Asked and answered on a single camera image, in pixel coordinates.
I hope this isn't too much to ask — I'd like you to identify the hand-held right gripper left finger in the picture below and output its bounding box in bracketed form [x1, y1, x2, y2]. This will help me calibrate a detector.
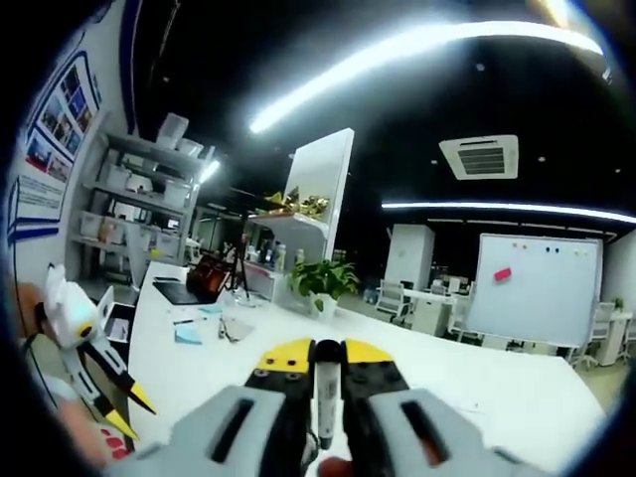
[105, 337, 318, 477]

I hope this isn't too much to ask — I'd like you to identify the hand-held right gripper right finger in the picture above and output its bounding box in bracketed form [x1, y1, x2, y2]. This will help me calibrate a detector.
[342, 338, 549, 477]

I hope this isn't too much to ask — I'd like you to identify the black whiteboard marker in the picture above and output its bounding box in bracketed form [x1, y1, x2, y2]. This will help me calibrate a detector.
[312, 339, 345, 451]

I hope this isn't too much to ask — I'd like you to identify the whiteboard on stand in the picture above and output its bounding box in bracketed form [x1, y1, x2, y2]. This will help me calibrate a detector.
[465, 233, 605, 349]

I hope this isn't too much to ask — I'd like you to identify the person's right hand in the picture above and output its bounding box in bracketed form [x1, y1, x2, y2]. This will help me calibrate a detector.
[317, 456, 355, 477]

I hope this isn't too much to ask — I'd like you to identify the white open box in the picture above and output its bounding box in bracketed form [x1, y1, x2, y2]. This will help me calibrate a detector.
[95, 285, 136, 345]

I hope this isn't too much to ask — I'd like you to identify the blue sticky note pad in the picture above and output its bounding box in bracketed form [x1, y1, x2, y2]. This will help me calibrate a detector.
[173, 325, 204, 346]

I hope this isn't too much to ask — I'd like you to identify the black laptop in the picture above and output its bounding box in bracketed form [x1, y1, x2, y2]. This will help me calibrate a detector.
[151, 256, 236, 306]

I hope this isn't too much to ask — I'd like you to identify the metal storage shelf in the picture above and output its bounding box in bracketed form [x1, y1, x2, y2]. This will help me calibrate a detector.
[68, 112, 201, 282]

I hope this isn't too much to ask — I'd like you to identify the white office chair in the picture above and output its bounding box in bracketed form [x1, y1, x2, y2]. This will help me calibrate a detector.
[375, 278, 416, 327]

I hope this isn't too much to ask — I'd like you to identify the white cabinet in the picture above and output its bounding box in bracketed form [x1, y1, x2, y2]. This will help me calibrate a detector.
[387, 223, 436, 297]

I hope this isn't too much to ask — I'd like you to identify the potted green plant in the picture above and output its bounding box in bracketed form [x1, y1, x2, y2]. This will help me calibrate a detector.
[286, 257, 361, 318]

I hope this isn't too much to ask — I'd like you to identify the short ceiling light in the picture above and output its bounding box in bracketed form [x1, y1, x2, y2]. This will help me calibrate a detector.
[197, 158, 223, 186]

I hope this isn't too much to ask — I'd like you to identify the curved ceiling light strip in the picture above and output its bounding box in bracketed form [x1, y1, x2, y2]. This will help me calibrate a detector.
[381, 200, 636, 226]

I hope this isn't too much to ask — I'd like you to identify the white display partition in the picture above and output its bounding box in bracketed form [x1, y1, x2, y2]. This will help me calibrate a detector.
[246, 127, 357, 309]

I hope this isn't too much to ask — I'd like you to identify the ceiling air conditioner vent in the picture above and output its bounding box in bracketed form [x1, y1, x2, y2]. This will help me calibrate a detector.
[438, 133, 521, 182]

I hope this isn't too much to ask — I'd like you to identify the long ceiling light strip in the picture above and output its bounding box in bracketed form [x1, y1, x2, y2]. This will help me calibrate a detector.
[246, 19, 605, 136]

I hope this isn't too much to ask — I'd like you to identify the blue framed wall poster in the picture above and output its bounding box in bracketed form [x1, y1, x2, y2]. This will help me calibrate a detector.
[6, 52, 104, 245]

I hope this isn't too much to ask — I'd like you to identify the camera tripod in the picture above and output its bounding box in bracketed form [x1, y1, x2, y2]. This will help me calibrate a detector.
[224, 208, 255, 302]

